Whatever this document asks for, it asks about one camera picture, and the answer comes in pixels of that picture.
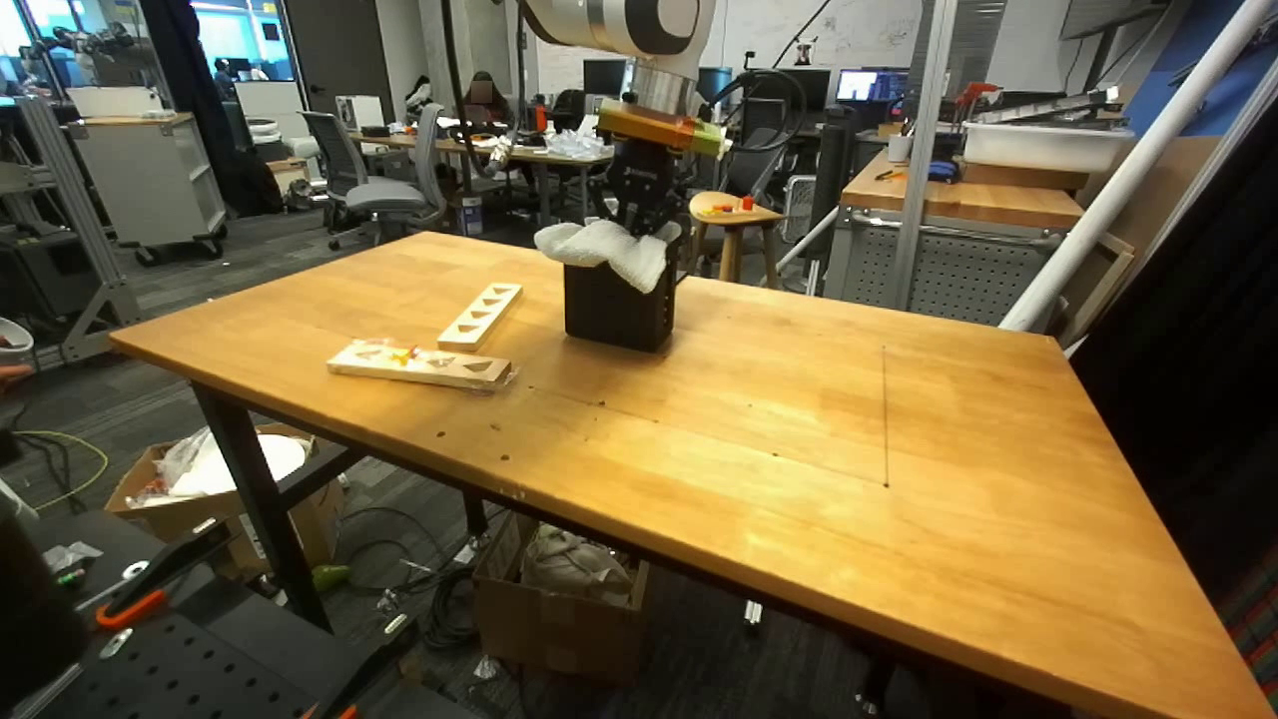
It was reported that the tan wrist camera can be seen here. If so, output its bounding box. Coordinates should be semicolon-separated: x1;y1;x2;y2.
598;105;730;157

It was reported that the cardboard box under table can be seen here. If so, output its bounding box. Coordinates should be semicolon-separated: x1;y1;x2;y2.
474;514;651;683

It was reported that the wooden workbench with drawers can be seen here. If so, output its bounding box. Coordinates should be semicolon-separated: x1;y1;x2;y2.
823;157;1082;324

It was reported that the wooden triangle-slot board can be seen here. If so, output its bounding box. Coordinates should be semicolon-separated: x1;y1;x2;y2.
437;282;518;348

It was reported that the wooden shape puzzle board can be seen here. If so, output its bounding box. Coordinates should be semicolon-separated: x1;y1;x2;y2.
328;341;513;392

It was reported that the round wooden stool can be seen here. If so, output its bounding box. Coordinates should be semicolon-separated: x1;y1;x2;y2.
688;190;783;286

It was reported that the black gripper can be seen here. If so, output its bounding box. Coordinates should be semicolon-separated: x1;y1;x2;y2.
605;139;688;240

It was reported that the computer monitor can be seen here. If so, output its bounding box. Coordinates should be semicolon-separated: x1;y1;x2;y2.
833;69;911;105

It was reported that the cardboard box with plastic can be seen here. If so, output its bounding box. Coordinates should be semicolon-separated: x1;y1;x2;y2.
103;423;345;581

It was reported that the black mesh basket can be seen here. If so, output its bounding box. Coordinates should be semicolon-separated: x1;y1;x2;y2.
562;265;675;352

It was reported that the white towel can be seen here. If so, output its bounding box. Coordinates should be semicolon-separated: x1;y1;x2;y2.
534;221;671;294

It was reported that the seated person in background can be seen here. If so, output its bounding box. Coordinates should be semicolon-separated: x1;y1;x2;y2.
463;71;513;127

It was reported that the white diagonal pole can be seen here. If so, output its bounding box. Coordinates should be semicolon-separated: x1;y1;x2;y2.
1004;0;1275;332

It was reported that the orange handled clamp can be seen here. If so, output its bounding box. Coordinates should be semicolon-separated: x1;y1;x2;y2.
92;519;226;631

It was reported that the white rolling cabinet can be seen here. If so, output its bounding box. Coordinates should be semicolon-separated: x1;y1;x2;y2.
73;112;226;265

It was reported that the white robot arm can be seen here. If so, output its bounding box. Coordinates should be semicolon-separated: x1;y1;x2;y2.
518;0;715;236

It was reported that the grey office chair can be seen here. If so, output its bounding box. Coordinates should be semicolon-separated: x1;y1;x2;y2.
302;112;449;240

